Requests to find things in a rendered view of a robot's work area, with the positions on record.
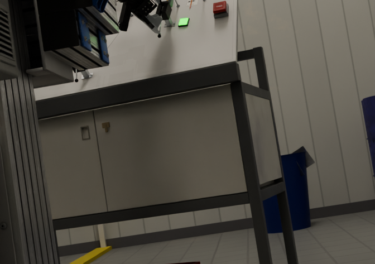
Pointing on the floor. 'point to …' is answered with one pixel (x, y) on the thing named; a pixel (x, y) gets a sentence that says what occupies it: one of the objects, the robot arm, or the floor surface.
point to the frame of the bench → (113, 216)
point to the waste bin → (297, 192)
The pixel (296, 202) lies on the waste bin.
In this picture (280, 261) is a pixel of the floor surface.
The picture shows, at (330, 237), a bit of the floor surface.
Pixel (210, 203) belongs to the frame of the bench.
